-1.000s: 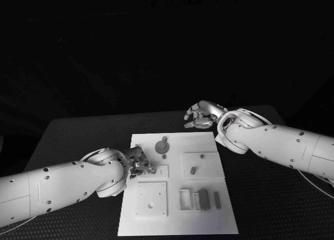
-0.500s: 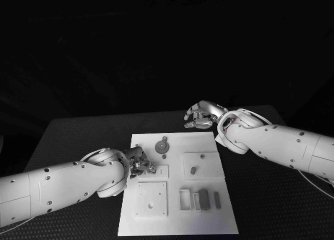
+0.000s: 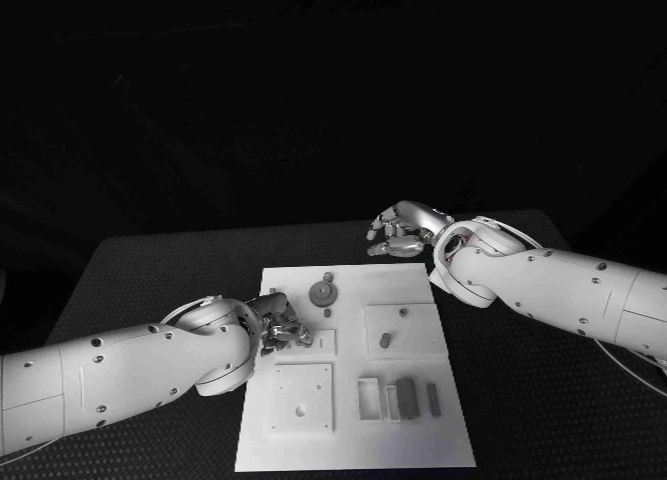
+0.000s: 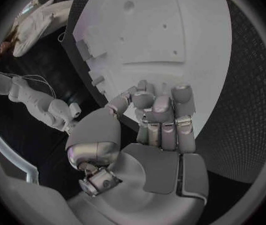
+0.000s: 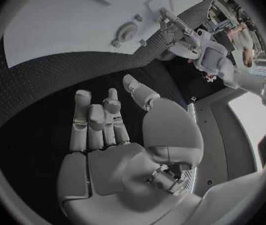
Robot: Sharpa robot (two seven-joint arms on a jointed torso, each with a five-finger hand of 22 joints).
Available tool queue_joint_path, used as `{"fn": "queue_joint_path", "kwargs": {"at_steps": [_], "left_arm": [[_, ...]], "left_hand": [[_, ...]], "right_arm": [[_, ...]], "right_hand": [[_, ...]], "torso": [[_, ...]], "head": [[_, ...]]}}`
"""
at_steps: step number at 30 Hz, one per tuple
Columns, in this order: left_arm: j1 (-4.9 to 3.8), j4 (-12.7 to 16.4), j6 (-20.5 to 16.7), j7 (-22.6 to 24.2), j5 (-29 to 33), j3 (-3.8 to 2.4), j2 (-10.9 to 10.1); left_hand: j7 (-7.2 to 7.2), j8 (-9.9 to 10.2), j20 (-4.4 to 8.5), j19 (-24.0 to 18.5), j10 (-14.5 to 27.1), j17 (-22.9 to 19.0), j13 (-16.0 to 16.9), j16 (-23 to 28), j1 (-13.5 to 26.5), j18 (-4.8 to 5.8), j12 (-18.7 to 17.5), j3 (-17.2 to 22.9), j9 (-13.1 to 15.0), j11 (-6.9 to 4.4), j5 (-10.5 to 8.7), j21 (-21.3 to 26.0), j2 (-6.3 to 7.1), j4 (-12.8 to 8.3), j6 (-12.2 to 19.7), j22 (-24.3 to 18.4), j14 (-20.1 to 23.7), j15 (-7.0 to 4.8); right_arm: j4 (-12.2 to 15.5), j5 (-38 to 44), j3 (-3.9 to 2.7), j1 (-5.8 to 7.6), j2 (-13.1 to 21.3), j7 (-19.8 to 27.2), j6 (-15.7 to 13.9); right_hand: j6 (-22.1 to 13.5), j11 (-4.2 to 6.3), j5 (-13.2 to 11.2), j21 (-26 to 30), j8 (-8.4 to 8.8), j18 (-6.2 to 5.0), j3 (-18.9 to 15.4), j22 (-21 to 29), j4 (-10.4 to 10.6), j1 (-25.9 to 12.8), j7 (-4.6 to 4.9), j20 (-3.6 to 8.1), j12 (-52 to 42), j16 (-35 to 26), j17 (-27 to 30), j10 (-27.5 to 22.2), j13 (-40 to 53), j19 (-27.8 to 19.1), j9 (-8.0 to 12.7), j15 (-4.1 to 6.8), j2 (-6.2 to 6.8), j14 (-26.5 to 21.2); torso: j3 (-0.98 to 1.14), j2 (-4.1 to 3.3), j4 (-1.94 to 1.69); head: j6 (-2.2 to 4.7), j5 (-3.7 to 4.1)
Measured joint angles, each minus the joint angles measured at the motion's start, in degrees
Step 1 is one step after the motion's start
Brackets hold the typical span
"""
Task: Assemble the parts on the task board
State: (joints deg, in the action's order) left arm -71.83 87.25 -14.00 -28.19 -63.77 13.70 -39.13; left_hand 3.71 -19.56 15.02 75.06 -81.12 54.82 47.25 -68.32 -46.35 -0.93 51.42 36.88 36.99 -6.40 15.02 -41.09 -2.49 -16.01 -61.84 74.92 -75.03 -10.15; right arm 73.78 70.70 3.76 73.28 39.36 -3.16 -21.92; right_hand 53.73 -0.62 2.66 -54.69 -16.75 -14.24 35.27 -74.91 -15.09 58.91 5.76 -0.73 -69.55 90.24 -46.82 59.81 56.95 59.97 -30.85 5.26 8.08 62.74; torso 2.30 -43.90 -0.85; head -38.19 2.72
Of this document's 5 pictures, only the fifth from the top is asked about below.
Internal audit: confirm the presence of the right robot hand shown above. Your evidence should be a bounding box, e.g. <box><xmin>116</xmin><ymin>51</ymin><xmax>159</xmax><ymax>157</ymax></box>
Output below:
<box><xmin>56</xmin><ymin>74</ymin><xmax>205</xmax><ymax>225</ymax></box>

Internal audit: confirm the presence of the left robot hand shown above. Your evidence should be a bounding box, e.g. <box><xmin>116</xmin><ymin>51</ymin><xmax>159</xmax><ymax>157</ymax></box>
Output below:
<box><xmin>158</xmin><ymin>8</ymin><xmax>193</xmax><ymax>42</ymax></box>

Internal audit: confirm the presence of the white task board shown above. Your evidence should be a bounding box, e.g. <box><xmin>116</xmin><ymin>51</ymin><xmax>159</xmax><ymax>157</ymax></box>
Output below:
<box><xmin>3</xmin><ymin>0</ymin><xmax>209</xmax><ymax>69</ymax></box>

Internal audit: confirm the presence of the grey gear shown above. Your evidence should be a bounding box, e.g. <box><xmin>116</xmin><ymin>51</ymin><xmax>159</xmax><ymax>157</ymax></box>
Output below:
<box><xmin>116</xmin><ymin>21</ymin><xmax>139</xmax><ymax>42</ymax></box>

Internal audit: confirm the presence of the cluttered workshop desk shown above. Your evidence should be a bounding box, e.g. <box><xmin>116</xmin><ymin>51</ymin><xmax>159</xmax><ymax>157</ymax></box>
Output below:
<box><xmin>206</xmin><ymin>0</ymin><xmax>265</xmax><ymax>35</ymax></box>

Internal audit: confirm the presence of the person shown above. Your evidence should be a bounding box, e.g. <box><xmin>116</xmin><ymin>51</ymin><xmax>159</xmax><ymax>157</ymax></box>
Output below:
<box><xmin>225</xmin><ymin>23</ymin><xmax>256</xmax><ymax>69</ymax></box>

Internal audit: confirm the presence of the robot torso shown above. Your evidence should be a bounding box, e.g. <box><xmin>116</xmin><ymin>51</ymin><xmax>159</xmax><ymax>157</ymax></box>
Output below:
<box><xmin>187</xmin><ymin>89</ymin><xmax>266</xmax><ymax>199</ymax></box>

